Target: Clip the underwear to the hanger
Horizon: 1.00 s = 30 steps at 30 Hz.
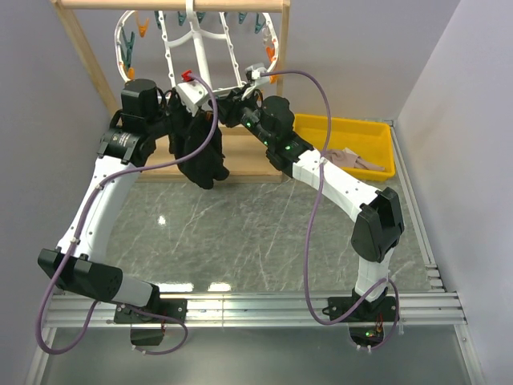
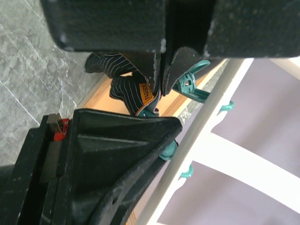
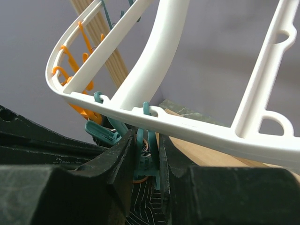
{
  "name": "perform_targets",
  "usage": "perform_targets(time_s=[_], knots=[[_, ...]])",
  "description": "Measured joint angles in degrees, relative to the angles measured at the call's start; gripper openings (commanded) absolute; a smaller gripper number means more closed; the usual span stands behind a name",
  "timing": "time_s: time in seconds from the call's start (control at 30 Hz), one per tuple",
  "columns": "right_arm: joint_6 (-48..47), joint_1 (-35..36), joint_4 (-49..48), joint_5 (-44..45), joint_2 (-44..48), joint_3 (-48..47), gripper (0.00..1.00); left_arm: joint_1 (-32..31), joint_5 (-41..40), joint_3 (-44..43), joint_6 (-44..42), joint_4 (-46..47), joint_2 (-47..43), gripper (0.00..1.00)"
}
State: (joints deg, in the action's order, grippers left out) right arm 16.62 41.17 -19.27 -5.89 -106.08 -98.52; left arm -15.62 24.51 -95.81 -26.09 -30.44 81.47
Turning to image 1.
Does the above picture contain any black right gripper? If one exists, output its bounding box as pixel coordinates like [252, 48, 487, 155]
[208, 86, 274, 150]

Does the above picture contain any black striped underwear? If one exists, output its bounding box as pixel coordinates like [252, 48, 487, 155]
[169, 111, 229, 189]

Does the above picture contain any white oval clip hanger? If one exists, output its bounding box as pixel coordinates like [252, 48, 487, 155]
[114, 1, 280, 91]

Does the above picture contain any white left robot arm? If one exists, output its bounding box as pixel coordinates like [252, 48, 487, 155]
[38, 79, 202, 322]

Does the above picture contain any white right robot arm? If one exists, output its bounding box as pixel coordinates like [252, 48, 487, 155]
[217, 88, 404, 326]

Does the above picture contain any wooden hanger rack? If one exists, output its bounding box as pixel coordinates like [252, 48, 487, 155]
[54, 1, 293, 189]

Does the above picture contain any pink folded cloth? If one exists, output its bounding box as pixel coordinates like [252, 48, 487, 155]
[322, 148, 385, 172]

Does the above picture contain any yellow plastic tray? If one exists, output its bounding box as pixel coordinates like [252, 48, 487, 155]
[294, 114, 396, 181]

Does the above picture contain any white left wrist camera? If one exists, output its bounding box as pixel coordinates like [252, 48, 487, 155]
[175, 70, 208, 116]

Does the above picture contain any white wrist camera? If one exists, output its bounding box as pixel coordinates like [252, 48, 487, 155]
[242, 63, 270, 99]
[175, 70, 208, 116]

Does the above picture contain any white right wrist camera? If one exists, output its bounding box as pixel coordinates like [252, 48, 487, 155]
[242, 63, 270, 99]

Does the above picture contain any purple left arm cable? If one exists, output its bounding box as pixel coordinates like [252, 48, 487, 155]
[34, 72, 220, 355]

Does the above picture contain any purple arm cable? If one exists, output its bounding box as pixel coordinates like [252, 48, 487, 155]
[260, 68, 400, 351]
[34, 72, 220, 355]

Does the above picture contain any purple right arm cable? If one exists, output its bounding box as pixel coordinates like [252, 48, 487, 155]
[260, 68, 400, 351]

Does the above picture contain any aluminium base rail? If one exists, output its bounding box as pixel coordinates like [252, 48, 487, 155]
[43, 292, 467, 328]

